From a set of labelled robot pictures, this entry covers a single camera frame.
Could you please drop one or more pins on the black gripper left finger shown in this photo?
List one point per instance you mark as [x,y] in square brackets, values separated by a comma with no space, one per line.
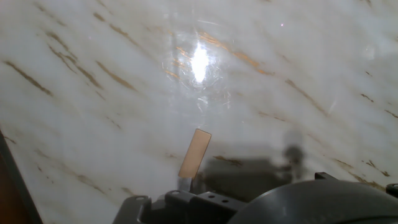
[186,208]

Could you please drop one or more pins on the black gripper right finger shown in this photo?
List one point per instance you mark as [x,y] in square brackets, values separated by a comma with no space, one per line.
[321,176]

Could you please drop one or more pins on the long tan wooden block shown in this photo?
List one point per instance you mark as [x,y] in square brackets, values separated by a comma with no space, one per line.
[195,154]

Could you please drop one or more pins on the white marble pattern board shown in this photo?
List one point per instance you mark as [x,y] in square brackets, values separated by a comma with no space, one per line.
[93,124]

